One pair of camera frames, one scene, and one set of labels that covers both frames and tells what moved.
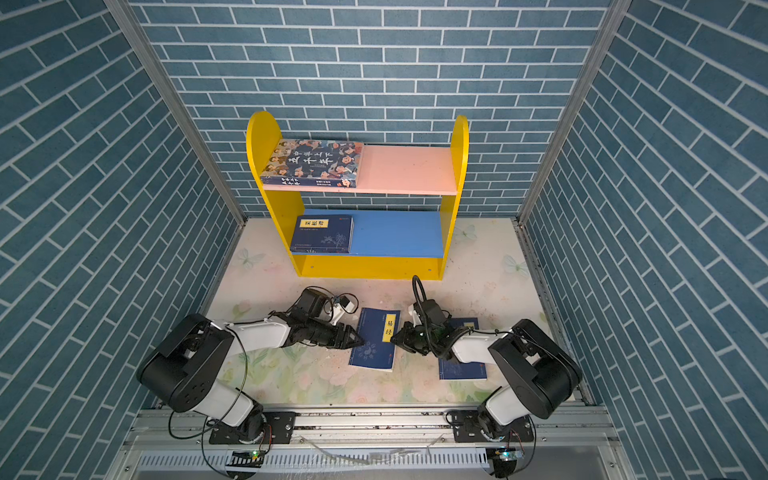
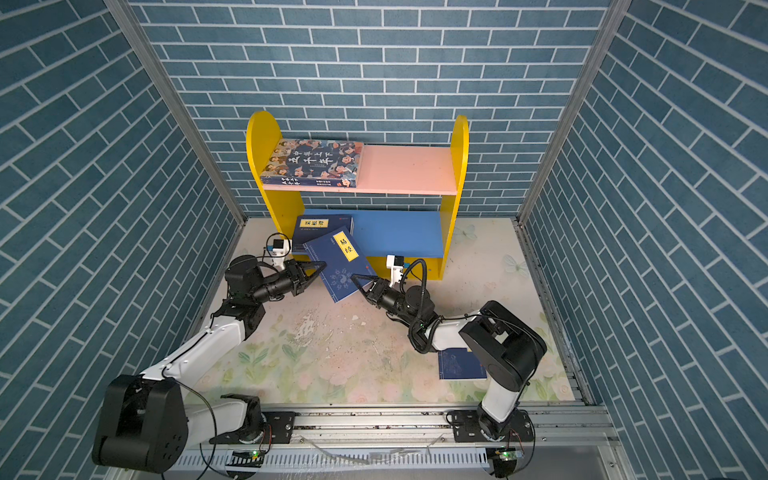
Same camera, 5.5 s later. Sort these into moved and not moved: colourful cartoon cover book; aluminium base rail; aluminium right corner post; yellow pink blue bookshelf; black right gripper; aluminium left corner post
Moved: black right gripper
Not moved: colourful cartoon cover book; aluminium base rail; yellow pink blue bookshelf; aluminium right corner post; aluminium left corner post
